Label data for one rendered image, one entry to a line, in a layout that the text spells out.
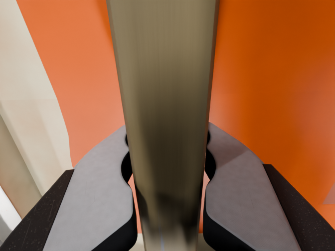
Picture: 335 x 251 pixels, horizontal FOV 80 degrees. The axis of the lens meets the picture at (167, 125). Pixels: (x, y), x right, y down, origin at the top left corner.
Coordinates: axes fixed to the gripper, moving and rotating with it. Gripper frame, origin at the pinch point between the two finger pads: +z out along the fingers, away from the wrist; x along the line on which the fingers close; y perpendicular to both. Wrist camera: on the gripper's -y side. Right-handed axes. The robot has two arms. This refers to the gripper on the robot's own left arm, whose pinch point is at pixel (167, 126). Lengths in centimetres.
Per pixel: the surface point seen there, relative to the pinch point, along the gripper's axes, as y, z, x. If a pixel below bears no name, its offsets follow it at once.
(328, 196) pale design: 13.7, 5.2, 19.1
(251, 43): -3.9, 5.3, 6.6
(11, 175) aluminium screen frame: 6.9, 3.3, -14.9
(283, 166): 8.6, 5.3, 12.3
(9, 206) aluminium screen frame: 9.5, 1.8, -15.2
